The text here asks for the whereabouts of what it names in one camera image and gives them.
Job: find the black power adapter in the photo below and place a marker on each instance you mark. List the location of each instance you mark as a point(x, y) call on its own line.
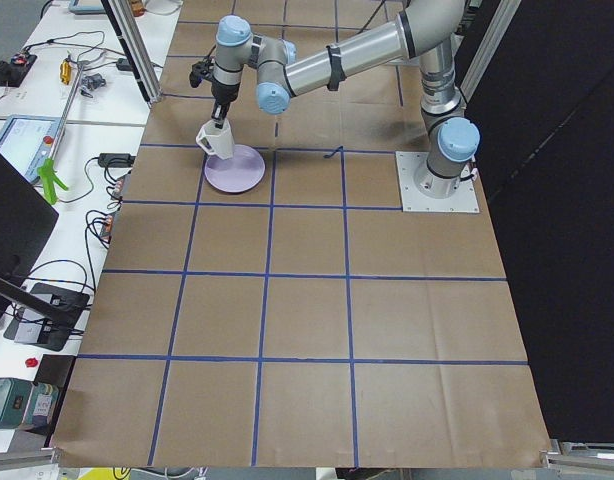
point(116, 160)

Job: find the aluminium frame post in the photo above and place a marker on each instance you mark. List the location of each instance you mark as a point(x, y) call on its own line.
point(126, 29)

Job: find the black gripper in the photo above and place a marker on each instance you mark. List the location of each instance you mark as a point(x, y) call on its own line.
point(220, 94)

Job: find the green clamp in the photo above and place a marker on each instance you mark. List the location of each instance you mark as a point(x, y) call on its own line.
point(50, 180)

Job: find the teach pendant tablet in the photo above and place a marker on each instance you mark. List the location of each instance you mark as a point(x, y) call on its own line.
point(26, 141)

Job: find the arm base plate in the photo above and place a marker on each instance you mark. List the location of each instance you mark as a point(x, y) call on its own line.
point(420, 193)

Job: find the brown paper table cover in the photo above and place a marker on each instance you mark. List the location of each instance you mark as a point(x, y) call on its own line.
point(309, 321)

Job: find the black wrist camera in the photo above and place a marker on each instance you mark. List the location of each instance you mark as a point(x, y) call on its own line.
point(202, 71)

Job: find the white angular cup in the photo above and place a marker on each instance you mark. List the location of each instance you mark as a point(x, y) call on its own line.
point(216, 142)

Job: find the lavender plate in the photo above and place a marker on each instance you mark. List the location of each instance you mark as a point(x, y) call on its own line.
point(240, 173)

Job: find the yellow tool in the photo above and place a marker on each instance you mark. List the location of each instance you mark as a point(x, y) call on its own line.
point(65, 72)

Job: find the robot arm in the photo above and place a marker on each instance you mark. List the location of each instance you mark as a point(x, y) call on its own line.
point(421, 31)

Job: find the black monitor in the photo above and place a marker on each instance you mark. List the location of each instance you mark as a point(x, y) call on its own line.
point(26, 224)

